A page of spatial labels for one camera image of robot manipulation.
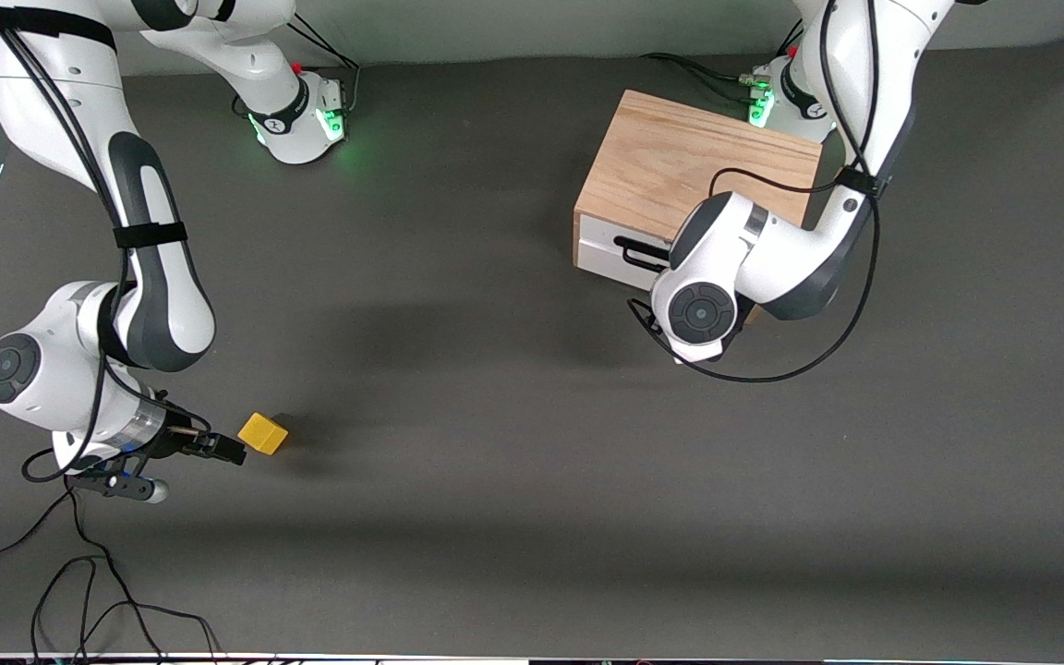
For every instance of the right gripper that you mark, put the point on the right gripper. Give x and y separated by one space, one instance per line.
175 441

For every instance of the yellow block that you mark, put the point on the yellow block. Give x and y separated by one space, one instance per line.
264 432

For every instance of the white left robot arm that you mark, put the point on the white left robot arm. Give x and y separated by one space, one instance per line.
772 268

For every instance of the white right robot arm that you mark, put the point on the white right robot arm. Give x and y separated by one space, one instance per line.
163 305

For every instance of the wooden drawer cabinet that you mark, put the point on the wooden drawer cabinet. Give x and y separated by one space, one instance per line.
680 157

